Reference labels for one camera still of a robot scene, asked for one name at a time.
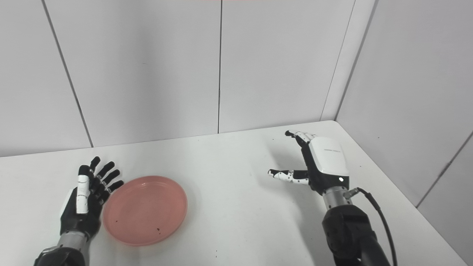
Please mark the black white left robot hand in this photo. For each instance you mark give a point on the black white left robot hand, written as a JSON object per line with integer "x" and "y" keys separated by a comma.
{"x": 83, "y": 210}

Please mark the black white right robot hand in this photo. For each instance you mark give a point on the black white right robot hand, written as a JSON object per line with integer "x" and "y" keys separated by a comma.
{"x": 325, "y": 162}

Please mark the pink round plate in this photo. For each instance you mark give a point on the pink round plate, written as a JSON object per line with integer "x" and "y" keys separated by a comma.
{"x": 145, "y": 210}

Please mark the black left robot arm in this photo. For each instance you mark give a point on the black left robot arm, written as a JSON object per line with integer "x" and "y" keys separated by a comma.
{"x": 63, "y": 253}

